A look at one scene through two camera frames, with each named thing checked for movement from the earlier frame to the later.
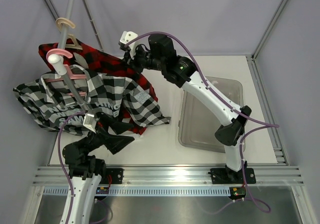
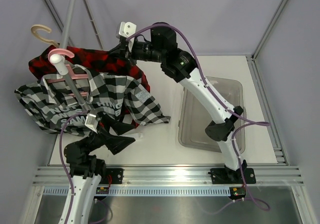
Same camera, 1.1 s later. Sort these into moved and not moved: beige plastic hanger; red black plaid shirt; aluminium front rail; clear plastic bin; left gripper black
Moved: red black plaid shirt; beige plastic hanger
Not moved: left gripper black; aluminium front rail; clear plastic bin
